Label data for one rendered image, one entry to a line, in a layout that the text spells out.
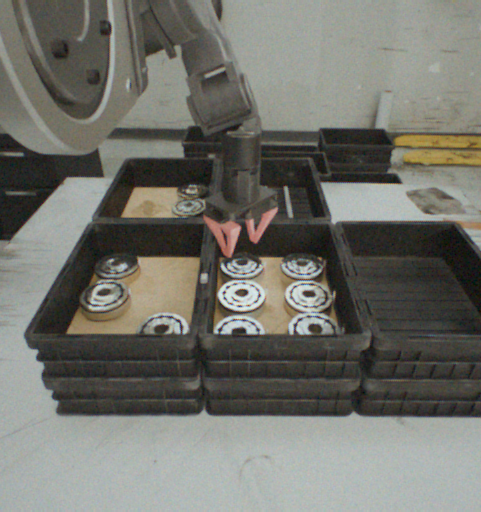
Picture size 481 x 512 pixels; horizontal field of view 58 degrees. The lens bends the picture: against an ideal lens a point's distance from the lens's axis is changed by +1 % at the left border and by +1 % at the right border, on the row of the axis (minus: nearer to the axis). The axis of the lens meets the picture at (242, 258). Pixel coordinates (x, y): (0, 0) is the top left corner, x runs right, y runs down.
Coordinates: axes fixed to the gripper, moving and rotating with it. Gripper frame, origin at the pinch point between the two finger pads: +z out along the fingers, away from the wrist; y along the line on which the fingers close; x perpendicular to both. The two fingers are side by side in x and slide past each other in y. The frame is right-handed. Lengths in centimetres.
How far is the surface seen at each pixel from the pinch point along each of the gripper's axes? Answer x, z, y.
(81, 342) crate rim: -12.4, 14.1, 25.7
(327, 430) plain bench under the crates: 19.8, 36.3, -4.6
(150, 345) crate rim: -4.3, 14.8, 17.4
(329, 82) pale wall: -189, 50, -292
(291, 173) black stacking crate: -38, 17, -60
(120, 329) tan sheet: -19.8, 23.4, 15.4
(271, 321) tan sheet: 0.4, 23.2, -8.7
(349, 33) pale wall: -180, 11, -300
